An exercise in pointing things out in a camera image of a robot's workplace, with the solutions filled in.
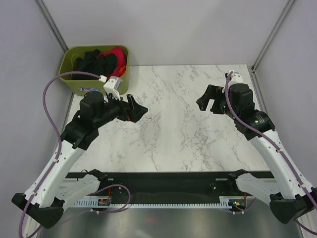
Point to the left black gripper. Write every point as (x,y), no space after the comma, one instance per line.
(132,111)

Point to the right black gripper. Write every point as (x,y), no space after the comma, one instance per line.
(212,90)

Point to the black t shirt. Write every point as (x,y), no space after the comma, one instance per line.
(88,63)

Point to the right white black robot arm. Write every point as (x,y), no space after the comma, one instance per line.
(293,196)

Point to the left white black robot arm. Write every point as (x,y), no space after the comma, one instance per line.
(44,201)

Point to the orange t shirt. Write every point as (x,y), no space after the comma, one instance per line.
(121,71)

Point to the red t shirt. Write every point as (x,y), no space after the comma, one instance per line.
(110,62)

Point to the olive green plastic bin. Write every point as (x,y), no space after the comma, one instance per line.
(81,84)

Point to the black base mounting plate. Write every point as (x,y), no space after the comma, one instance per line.
(167,187)

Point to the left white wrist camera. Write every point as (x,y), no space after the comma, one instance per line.
(111,86)

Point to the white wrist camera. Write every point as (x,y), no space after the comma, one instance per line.
(232,77)
(111,86)

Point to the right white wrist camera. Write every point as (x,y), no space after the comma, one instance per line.
(232,77)

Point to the white slotted cable duct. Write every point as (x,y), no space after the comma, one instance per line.
(93,202)

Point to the left aluminium frame post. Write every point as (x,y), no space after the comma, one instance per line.
(51,23)

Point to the aluminium frame post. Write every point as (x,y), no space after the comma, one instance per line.
(284,13)
(51,23)

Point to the right aluminium frame post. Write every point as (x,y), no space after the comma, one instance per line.
(284,13)

